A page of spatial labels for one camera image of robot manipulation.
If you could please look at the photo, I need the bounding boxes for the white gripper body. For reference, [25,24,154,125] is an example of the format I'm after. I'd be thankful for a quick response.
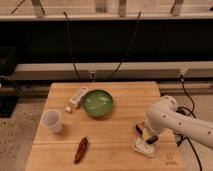
[142,121,157,140]

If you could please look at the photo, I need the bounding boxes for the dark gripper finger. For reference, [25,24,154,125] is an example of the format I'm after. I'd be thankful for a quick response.
[146,135,158,144]
[135,124,143,135]

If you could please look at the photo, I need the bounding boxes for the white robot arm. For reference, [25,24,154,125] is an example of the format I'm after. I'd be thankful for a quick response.
[136,96,213,149]

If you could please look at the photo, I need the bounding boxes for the white sponge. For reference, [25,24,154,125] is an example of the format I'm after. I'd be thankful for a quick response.
[132,137,155,158]

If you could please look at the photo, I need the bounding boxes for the green bowl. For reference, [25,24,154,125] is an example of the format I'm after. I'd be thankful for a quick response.
[82,89,113,118]

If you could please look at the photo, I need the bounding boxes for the small white cube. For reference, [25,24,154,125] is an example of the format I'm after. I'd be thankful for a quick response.
[65,106,71,113]

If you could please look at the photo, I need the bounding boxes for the white plastic cup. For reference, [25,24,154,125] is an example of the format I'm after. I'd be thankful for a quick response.
[41,110,62,133]

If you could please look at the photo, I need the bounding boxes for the black box at left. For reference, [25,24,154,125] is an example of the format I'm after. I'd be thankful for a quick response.
[0,46,19,118]

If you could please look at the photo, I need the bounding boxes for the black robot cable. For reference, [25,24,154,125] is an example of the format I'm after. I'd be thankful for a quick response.
[173,75,203,171]

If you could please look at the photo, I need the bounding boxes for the wall power outlet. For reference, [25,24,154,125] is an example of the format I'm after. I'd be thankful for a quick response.
[89,71,96,80]

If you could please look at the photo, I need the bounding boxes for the black cable right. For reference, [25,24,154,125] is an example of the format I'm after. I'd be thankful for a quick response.
[105,10,142,81]

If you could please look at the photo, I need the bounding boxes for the black cable left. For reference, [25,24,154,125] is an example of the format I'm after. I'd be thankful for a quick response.
[62,11,82,81]

